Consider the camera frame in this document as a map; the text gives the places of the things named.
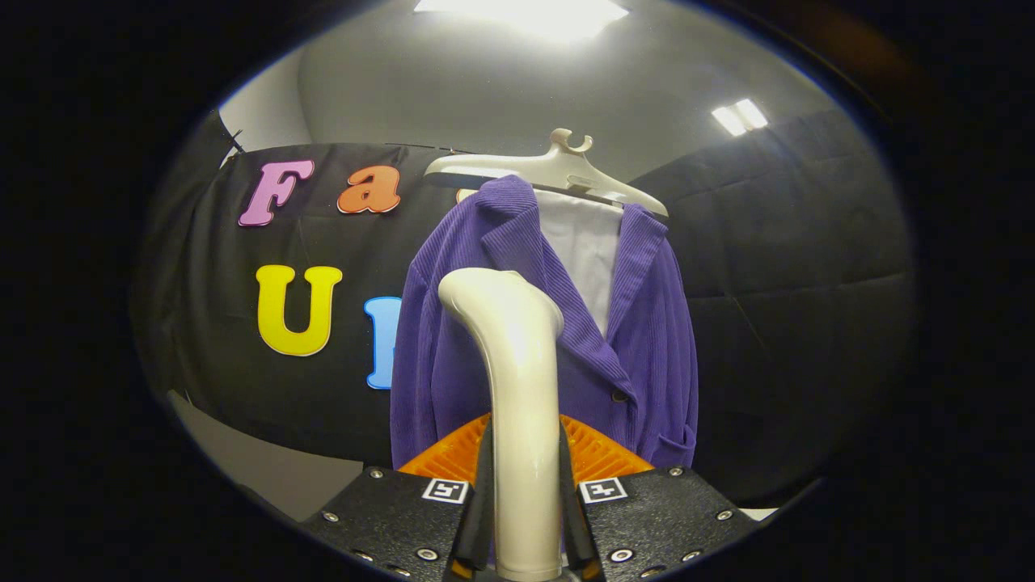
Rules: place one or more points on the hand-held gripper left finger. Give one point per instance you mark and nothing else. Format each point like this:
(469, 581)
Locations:
(483, 517)

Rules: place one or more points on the grey cabinet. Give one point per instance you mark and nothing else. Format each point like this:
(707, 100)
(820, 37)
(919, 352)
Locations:
(267, 469)

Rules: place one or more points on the large ceiling light panel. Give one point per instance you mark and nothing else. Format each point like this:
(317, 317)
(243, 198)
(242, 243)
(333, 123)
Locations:
(521, 12)

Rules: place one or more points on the white shirt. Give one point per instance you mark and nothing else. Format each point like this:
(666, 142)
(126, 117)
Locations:
(586, 250)

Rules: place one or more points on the white clothes hanger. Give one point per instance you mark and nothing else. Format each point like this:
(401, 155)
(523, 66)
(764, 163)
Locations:
(558, 170)

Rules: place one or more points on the white garment steamer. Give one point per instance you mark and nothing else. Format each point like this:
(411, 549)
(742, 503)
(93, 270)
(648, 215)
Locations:
(521, 420)

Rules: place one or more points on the plain black curtain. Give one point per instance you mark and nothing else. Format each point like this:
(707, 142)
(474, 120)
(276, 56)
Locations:
(792, 283)
(212, 145)

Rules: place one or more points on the double ceiling light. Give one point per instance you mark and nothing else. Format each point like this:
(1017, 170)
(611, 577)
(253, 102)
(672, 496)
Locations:
(740, 117)

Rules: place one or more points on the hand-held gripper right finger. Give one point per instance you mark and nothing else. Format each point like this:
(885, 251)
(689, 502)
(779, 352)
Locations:
(570, 517)

